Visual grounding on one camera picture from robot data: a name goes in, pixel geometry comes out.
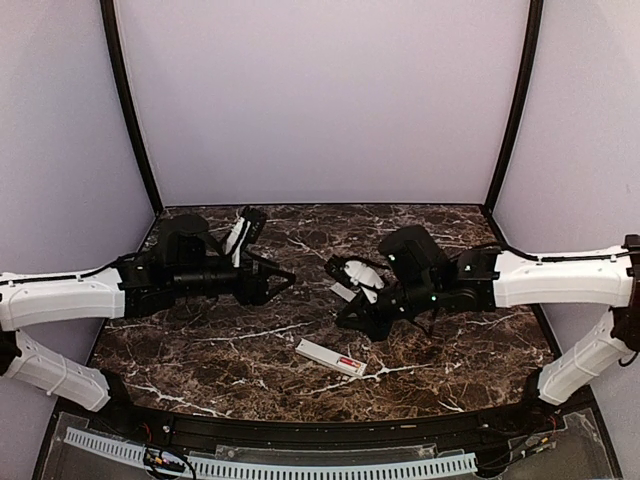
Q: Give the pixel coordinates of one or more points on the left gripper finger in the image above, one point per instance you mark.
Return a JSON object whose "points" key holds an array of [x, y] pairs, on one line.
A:
{"points": [[276, 283], [261, 264]]}

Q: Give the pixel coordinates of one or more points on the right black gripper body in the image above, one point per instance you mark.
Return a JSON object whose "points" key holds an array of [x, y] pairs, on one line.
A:
{"points": [[392, 316]]}

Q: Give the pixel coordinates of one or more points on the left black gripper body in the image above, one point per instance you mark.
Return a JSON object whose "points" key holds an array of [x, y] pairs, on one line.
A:
{"points": [[244, 291]]}

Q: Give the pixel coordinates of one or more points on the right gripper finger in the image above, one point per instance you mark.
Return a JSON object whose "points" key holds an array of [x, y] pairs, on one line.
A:
{"points": [[378, 331], [354, 315]]}

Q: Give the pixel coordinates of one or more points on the white battery cover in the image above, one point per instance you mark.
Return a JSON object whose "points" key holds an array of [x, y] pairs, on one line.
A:
{"points": [[343, 292]]}

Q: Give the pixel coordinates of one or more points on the red battery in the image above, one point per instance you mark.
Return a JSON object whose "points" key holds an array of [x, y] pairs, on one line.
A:
{"points": [[350, 363]]}

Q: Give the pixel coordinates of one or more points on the white remote control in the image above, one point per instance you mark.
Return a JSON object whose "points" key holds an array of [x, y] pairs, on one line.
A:
{"points": [[327, 358]]}

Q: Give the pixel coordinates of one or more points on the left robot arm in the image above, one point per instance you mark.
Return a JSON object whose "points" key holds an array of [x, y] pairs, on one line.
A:
{"points": [[186, 261]]}

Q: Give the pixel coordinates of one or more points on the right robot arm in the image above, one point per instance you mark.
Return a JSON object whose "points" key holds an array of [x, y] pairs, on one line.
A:
{"points": [[496, 275]]}

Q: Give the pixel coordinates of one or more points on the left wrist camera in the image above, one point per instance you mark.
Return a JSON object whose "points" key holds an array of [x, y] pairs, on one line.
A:
{"points": [[244, 232]]}

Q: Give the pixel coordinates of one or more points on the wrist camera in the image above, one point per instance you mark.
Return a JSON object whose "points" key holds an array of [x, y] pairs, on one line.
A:
{"points": [[244, 232], [355, 272]]}

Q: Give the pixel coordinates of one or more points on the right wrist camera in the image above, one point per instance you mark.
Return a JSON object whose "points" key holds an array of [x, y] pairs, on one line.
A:
{"points": [[355, 272]]}

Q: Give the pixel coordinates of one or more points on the white slotted cable duct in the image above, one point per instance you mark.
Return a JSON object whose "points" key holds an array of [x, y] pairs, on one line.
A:
{"points": [[238, 463]]}

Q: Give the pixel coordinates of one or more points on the black front rail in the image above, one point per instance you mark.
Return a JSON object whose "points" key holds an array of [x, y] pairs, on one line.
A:
{"points": [[481, 427]]}

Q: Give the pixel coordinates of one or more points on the left black frame post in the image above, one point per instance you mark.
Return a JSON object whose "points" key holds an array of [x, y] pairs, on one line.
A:
{"points": [[126, 101]]}

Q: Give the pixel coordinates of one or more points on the black frame post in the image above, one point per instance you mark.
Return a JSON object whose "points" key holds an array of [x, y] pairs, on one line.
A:
{"points": [[521, 89], [126, 101]]}

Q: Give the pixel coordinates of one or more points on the right black frame post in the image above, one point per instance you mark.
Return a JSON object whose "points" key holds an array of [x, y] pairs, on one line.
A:
{"points": [[521, 89]]}

